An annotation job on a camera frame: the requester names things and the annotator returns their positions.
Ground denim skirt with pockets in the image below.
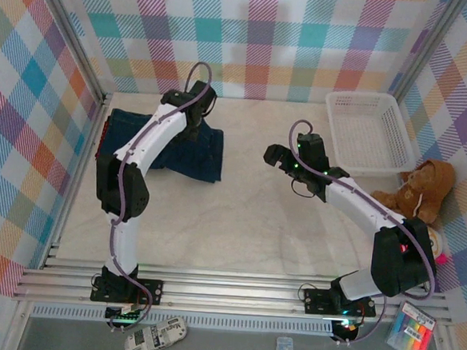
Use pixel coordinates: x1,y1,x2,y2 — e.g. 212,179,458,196
148,117,227,185

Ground dark denim shorts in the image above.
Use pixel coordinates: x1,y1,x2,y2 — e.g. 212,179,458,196
97,107,161,170

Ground red white-dotted skirt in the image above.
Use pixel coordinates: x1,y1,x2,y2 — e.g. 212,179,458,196
94,119,110,161

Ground white plastic basket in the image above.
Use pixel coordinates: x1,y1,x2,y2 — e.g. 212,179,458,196
320,89,421,181

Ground brown teddy bear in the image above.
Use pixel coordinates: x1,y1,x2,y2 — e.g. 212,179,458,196
368,154,459,229

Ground pink striped owl plush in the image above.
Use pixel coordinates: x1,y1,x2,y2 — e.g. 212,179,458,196
423,226,453,266

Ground small black electronics module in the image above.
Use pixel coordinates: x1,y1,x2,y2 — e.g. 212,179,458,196
330,317,363,346
104,304,146,327

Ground coloured marker pack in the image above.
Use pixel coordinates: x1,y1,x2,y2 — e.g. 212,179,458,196
385,300,437,350

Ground crumpled printed pouch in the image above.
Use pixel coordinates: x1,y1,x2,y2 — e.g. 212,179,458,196
123,313,190,350

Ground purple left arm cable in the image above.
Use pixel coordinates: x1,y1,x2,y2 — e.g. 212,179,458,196
102,57,217,337

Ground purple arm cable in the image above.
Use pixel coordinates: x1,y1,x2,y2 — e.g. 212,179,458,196
102,57,217,337
277,119,448,350

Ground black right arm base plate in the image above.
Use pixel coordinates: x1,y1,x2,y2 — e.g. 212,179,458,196
301,286,378,319

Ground aluminium rail frame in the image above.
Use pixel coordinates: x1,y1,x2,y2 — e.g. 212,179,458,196
10,253,453,331

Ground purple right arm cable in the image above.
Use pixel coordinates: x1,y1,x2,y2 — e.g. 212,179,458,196
277,119,448,350

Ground aluminium corner post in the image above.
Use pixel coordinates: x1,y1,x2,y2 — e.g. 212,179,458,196
386,0,467,108
20,0,119,109

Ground aluminium side rail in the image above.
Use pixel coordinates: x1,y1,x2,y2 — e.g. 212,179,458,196
38,89,113,275

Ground slotted grey cable duct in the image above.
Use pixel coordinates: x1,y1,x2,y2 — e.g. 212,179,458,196
30,304,334,338

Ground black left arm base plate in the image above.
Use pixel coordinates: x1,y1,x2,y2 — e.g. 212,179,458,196
89,275,165,308

